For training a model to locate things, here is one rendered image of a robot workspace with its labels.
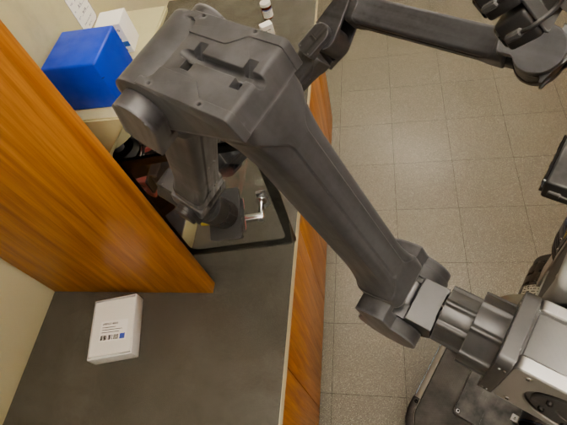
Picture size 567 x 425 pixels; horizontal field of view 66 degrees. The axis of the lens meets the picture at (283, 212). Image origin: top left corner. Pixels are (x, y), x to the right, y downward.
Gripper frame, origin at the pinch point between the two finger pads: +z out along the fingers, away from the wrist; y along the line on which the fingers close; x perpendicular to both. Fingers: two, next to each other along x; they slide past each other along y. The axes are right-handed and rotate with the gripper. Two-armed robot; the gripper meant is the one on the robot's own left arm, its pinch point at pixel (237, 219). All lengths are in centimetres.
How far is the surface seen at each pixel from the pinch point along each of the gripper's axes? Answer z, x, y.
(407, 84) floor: 179, 64, -100
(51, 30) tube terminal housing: -31.4, -20.6, -31.0
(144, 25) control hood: -16.6, -11.1, -38.8
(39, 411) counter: 9, -57, 40
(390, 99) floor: 174, 53, -90
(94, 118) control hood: -27.1, -15.8, -16.2
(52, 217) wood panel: -13.9, -34.7, -2.9
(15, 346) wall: 13, -68, 24
